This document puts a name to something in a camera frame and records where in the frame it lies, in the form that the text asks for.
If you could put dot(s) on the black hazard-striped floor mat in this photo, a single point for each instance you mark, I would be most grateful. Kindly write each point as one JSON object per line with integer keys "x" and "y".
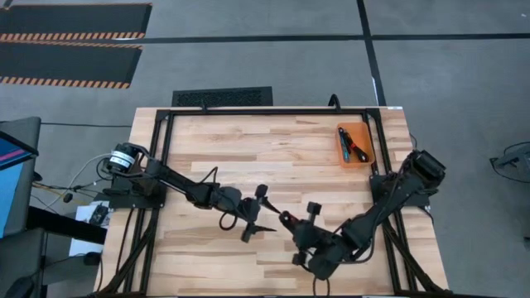
{"x": 74, "y": 18}
{"x": 66, "y": 62}

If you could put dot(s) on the small black device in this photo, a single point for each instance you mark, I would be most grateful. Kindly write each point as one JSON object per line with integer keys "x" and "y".
{"x": 99, "y": 214}

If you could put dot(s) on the black floor vent grille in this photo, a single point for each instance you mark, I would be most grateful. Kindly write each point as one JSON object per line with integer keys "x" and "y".
{"x": 221, "y": 97}

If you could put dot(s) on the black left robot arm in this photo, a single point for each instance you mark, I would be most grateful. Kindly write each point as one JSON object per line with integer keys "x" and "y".
{"x": 186, "y": 186}

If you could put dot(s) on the white paper sheet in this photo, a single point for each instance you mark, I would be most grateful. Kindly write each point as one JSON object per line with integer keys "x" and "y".
{"x": 85, "y": 244}

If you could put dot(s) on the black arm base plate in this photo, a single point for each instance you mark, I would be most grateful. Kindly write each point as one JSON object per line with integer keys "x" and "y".
{"x": 124, "y": 198}
{"x": 379, "y": 196}

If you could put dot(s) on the grey stand base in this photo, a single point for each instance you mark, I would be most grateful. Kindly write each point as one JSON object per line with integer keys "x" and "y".
{"x": 511, "y": 163}

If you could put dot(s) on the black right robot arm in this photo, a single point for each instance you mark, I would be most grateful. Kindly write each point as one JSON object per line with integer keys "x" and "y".
{"x": 372, "y": 215}

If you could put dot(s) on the black power adapter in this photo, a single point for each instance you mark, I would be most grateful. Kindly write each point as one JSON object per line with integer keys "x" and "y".
{"x": 92, "y": 258}

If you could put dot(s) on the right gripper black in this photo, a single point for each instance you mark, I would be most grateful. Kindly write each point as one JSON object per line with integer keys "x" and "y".
{"x": 310, "y": 238}

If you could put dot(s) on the orange plastic bin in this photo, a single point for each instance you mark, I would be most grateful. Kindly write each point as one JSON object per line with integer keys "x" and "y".
{"x": 363, "y": 134}

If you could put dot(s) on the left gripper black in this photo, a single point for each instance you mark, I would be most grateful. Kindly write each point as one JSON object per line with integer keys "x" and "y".
{"x": 249, "y": 213}

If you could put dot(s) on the black aluminium table frame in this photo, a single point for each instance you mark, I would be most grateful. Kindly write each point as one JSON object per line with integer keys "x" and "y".
{"x": 269, "y": 111}

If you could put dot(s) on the blue-screen monitor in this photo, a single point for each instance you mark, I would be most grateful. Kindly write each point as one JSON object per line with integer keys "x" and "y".
{"x": 10, "y": 182}

